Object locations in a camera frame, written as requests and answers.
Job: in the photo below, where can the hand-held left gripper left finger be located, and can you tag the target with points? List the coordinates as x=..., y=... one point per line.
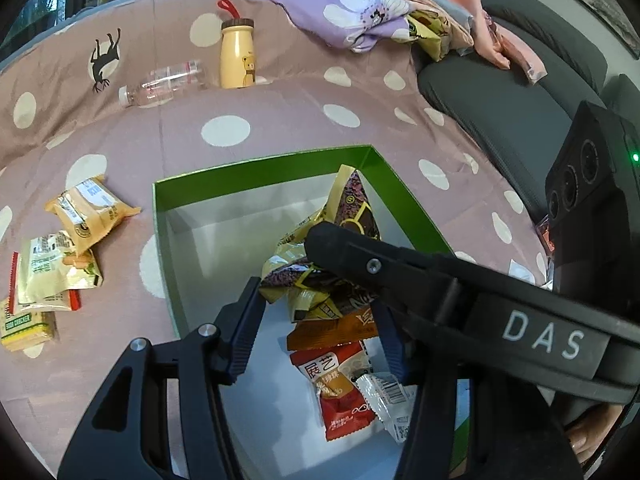
x=242, y=340

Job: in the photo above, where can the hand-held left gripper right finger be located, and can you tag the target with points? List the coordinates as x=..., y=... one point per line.
x=395, y=355

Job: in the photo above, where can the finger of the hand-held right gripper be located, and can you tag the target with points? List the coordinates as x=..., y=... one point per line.
x=380, y=270

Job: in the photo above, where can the white snack packet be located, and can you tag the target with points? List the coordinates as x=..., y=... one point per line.
x=390, y=395

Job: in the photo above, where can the red snack packet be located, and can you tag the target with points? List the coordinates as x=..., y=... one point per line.
x=340, y=400

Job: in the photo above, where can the brown gold snack packet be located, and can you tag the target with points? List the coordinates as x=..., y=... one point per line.
x=355, y=200
x=290, y=275

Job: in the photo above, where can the green cardboard box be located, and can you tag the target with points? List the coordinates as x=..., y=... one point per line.
x=210, y=240

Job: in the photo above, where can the green orange snack packet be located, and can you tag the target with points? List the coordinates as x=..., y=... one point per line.
x=90, y=272

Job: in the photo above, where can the yellow cake packet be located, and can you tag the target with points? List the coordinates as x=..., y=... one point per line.
x=90, y=210

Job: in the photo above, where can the red-edged pale snack packet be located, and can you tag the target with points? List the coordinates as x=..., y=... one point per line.
x=45, y=304

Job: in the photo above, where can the pale green snack packet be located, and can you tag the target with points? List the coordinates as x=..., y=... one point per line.
x=47, y=265

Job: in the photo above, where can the yellow soda cracker packet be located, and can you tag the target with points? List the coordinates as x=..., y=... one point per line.
x=25, y=327

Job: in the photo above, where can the person's right hand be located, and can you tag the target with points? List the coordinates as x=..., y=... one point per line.
x=590, y=430

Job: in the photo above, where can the grey sofa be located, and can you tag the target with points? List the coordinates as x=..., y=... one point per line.
x=500, y=90

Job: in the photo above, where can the pink polka dot blanket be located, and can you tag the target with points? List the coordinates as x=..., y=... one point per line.
x=300, y=110

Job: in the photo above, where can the yellow patterned bag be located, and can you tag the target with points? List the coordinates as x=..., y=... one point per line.
x=430, y=35

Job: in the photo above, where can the clear plastic bottle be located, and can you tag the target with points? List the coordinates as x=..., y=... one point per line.
x=165, y=80

